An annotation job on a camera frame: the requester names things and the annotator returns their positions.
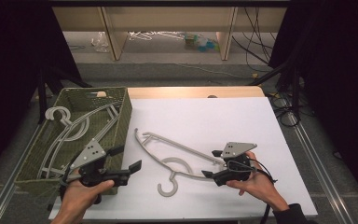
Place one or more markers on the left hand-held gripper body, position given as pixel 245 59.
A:
pixel 90 154

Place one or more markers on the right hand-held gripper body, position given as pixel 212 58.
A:
pixel 236 149

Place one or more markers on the grey plastic clothes hanger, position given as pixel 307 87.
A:
pixel 59 108
pixel 186 148
pixel 86 129

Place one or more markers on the green woven basket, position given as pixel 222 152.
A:
pixel 118 124

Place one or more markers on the person's right hand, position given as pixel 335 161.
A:
pixel 258 185

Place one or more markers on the person's left hand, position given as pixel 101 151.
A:
pixel 80 196

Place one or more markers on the black metal stand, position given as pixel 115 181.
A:
pixel 295 90
pixel 42 93

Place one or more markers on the clear plastic bag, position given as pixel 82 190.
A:
pixel 100 42

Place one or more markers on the colourful toys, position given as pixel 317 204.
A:
pixel 202 43

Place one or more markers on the black curtain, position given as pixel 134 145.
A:
pixel 338 77
pixel 12 62

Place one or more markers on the beige wooden desk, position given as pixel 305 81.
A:
pixel 167 18

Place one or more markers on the metal floor rail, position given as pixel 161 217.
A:
pixel 3 193
pixel 320 168

